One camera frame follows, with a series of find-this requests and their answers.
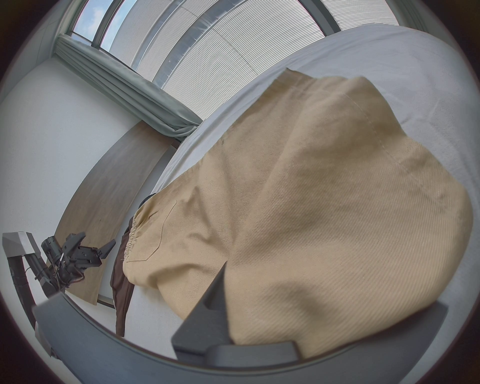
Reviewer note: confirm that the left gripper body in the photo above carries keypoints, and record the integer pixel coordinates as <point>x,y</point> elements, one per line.
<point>86,257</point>

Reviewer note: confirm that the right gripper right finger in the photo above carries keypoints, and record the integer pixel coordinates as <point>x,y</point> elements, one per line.
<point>208,318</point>

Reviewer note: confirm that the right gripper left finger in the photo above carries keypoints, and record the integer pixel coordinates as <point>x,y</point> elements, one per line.
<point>107,249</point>

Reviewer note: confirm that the tan shorts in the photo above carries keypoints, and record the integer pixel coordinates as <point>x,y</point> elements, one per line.
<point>318,206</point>

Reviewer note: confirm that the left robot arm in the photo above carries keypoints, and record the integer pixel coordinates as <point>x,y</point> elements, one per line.
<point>22,285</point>

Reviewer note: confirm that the bed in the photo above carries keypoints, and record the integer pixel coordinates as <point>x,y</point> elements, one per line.
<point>412,75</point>

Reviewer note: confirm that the dark brown garment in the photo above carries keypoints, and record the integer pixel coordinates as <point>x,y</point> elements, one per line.
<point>122,292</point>

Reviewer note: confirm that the black garment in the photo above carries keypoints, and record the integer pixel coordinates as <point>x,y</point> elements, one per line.
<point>147,200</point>

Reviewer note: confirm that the grey-green curtain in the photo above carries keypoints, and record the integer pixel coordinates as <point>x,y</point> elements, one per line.
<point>123,86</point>

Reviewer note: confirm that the window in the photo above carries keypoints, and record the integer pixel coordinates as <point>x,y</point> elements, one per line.
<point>225,45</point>

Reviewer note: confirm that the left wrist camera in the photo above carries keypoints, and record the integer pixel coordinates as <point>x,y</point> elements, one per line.
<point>74,240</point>

